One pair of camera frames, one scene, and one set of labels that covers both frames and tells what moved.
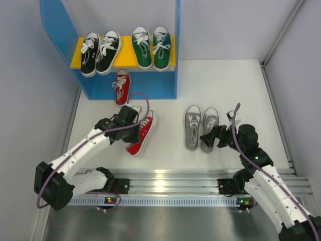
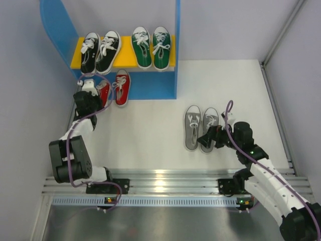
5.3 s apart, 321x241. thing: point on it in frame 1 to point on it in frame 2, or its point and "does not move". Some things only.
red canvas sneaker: (146, 126) to (104, 91)
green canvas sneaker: (161, 44) does not move
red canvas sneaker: (122, 85) does not move
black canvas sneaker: (90, 52) does not move
